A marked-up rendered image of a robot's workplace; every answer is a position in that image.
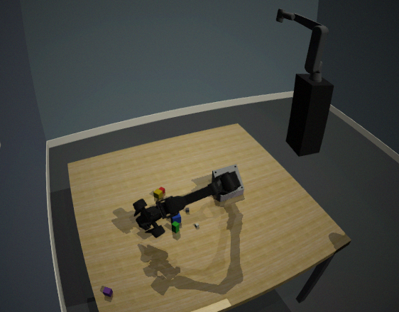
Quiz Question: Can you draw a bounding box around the blue block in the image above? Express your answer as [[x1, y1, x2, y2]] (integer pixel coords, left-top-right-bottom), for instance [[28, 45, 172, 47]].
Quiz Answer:
[[171, 214, 181, 223]]

